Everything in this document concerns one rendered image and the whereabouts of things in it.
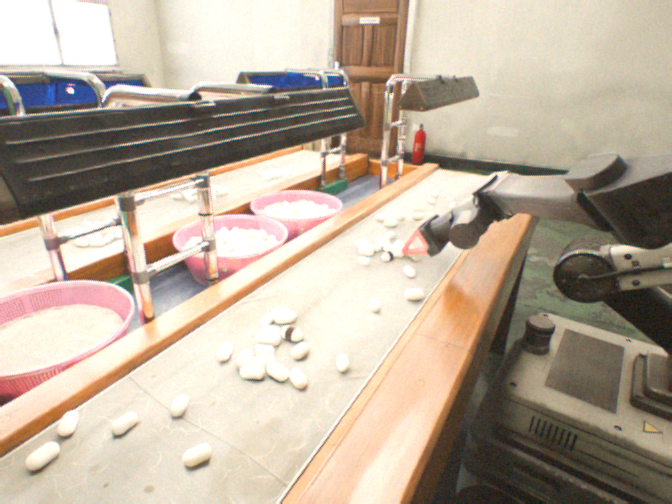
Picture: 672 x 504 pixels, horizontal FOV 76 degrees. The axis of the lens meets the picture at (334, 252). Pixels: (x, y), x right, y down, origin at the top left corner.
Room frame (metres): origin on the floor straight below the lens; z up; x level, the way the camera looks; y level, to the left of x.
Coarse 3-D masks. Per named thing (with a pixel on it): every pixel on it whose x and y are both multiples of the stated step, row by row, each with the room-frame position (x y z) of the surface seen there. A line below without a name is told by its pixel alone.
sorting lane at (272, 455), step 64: (448, 192) 1.47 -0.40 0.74; (320, 256) 0.90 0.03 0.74; (448, 256) 0.92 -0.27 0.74; (256, 320) 0.63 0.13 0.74; (320, 320) 0.64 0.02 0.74; (384, 320) 0.64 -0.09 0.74; (128, 384) 0.46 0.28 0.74; (192, 384) 0.47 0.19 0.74; (256, 384) 0.47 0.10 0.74; (320, 384) 0.47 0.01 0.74; (64, 448) 0.35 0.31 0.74; (128, 448) 0.36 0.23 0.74; (256, 448) 0.36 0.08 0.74; (320, 448) 0.37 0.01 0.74
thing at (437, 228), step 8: (440, 216) 0.87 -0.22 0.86; (448, 216) 0.84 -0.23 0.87; (432, 224) 0.86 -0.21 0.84; (440, 224) 0.85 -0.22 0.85; (448, 224) 0.83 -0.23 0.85; (424, 232) 0.83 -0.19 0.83; (432, 232) 0.85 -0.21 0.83; (440, 232) 0.84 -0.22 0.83; (448, 232) 0.83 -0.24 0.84; (432, 240) 0.83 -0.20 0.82; (440, 240) 0.84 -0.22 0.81; (448, 240) 0.84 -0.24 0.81; (432, 248) 0.82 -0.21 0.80; (440, 248) 0.83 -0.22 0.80
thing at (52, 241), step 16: (0, 80) 0.71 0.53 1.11; (48, 80) 0.90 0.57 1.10; (64, 80) 0.88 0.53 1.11; (80, 80) 0.85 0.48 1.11; (96, 80) 0.84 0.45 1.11; (16, 96) 0.71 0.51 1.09; (96, 96) 0.83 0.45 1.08; (16, 112) 0.70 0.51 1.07; (48, 224) 0.71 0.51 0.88; (96, 224) 0.79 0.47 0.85; (112, 224) 0.81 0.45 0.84; (48, 240) 0.70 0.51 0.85; (64, 240) 0.72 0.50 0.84; (48, 256) 0.70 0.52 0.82; (64, 272) 0.71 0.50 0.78; (128, 272) 0.84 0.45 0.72; (128, 288) 0.81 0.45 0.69
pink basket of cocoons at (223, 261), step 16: (192, 224) 1.01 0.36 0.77; (224, 224) 1.07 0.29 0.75; (240, 224) 1.08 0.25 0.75; (256, 224) 1.07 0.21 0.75; (272, 224) 1.05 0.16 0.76; (176, 240) 0.92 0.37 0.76; (192, 256) 0.84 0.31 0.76; (224, 256) 0.82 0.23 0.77; (240, 256) 0.83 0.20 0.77; (256, 256) 0.85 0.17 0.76; (192, 272) 0.88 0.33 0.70; (224, 272) 0.84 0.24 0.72
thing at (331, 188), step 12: (288, 72) 1.62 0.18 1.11; (300, 72) 1.60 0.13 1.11; (312, 72) 1.57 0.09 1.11; (324, 72) 1.73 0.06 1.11; (336, 72) 1.70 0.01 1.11; (324, 84) 1.55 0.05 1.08; (348, 84) 1.69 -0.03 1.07; (324, 144) 1.55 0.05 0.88; (324, 156) 1.55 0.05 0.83; (324, 168) 1.55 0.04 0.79; (324, 180) 1.56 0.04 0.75; (336, 180) 1.68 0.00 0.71; (324, 192) 1.55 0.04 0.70; (336, 192) 1.63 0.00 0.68
